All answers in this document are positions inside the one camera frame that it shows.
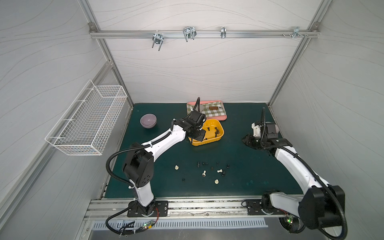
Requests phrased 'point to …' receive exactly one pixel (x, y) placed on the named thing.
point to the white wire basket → (85, 127)
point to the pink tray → (220, 117)
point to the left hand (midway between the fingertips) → (201, 134)
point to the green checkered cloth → (210, 112)
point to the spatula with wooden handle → (202, 107)
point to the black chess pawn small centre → (212, 169)
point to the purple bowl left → (148, 120)
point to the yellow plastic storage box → (214, 131)
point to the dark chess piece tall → (216, 128)
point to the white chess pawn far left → (176, 167)
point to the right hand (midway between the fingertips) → (244, 139)
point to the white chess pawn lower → (216, 181)
